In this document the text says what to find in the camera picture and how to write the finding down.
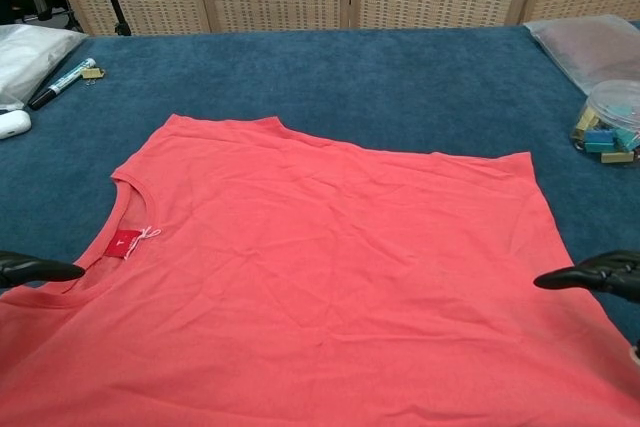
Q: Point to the clear jar of binder clips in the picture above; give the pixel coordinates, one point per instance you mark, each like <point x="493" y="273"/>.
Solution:
<point x="610" y="122"/>

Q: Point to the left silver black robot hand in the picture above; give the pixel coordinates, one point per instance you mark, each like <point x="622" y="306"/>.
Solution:
<point x="35" y="269"/>

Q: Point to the black white marker pen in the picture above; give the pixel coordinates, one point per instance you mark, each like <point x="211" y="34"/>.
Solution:
<point x="60" y="84"/>

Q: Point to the gold binder clip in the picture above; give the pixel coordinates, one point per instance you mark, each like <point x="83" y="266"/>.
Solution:
<point x="95" y="74"/>

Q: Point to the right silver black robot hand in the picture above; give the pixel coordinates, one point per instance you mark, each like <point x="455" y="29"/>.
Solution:
<point x="605" y="274"/>

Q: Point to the coral red sleeveless shirt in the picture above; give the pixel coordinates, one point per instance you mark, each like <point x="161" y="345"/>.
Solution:
<point x="320" y="272"/>

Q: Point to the plastic bag with maroon cloth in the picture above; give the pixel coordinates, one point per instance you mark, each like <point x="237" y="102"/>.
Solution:
<point x="585" y="49"/>

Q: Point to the blue carpet table mat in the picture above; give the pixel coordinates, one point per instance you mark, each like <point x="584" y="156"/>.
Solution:
<point x="320" y="77"/>

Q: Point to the plastic bag with white cloth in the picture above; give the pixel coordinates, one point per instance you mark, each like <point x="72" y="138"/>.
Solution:
<point x="30" y="62"/>

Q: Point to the white earbuds case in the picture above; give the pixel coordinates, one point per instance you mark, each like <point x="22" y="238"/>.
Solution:
<point x="12" y="126"/>

